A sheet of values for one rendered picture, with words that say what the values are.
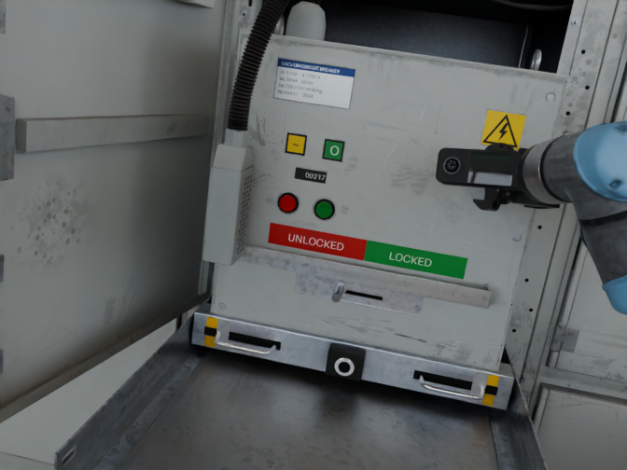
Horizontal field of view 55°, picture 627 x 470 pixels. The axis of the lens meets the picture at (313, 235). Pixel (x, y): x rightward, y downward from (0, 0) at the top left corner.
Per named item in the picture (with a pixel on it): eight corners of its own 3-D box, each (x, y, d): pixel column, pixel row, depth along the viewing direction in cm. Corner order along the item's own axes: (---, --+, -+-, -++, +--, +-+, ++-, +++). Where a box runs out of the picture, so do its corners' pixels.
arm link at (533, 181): (535, 199, 66) (543, 124, 66) (515, 200, 71) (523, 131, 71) (598, 206, 67) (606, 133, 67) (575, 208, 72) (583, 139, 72)
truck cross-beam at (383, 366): (507, 410, 98) (515, 378, 97) (190, 343, 105) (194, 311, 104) (502, 395, 103) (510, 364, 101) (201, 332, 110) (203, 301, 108)
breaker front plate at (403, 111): (494, 381, 97) (568, 79, 85) (209, 323, 104) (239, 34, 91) (494, 378, 99) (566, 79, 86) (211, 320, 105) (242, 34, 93)
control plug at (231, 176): (231, 267, 90) (244, 150, 85) (201, 261, 90) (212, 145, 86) (246, 253, 97) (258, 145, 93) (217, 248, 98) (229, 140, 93)
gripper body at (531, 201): (536, 211, 83) (587, 209, 71) (477, 204, 82) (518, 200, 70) (542, 156, 83) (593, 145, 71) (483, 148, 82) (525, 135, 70)
